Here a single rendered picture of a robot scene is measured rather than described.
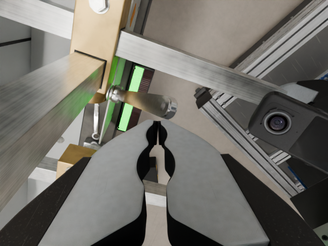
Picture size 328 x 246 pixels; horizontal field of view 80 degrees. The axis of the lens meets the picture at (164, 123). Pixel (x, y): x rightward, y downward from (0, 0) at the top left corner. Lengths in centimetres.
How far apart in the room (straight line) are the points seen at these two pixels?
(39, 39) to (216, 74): 42
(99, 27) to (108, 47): 2
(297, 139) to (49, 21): 29
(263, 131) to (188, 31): 96
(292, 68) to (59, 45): 95
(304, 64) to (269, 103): 94
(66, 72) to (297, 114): 20
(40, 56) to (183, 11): 75
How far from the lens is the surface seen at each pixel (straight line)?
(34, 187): 84
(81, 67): 21
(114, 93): 28
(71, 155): 37
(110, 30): 25
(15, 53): 54
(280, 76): 110
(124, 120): 48
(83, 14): 26
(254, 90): 30
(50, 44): 56
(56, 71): 19
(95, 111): 48
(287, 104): 21
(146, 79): 43
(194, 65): 26
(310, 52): 113
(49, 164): 40
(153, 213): 189
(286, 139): 21
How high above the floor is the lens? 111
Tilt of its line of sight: 61 degrees down
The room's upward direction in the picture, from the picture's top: 178 degrees clockwise
